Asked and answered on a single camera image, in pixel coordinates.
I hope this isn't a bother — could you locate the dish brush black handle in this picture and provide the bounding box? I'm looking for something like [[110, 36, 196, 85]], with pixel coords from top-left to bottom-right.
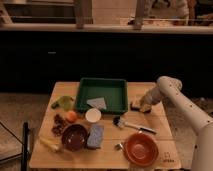
[[112, 115, 157, 136]]

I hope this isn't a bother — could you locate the black chair frame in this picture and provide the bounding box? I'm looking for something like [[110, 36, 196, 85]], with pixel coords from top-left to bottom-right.
[[0, 122, 30, 171]]

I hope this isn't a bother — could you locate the dark purple bowl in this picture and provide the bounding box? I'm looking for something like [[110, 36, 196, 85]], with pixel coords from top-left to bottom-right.
[[61, 124, 88, 151]]

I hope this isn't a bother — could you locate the small metal clip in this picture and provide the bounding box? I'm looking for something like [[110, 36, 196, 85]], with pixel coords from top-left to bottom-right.
[[115, 142, 124, 150]]

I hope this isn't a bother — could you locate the orange fruit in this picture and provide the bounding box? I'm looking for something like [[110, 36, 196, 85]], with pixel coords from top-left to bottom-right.
[[66, 110, 78, 123]]

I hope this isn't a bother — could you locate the wooden black eraser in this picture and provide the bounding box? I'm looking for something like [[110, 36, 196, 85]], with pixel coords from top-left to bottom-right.
[[130, 101, 141, 112]]

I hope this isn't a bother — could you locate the red bowl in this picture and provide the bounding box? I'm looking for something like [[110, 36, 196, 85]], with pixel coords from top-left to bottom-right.
[[124, 133, 159, 167]]

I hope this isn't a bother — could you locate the white cup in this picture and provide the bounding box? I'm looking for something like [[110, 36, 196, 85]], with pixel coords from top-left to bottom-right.
[[85, 108, 101, 123]]

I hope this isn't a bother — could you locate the grey cloth in tray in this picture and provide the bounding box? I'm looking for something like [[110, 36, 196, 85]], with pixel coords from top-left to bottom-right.
[[87, 97, 106, 109]]

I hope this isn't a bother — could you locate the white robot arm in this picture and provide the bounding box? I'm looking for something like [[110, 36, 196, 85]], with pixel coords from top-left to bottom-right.
[[139, 76, 213, 171]]

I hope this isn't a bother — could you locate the brown dried food pile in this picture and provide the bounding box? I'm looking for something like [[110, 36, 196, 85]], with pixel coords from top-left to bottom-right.
[[51, 114, 68, 136]]

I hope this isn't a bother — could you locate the blue sponge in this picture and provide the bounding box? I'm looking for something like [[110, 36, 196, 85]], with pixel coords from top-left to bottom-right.
[[87, 124, 104, 149]]

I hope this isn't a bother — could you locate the green plastic tray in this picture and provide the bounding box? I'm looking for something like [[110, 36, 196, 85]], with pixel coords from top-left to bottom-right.
[[75, 78, 128, 115]]

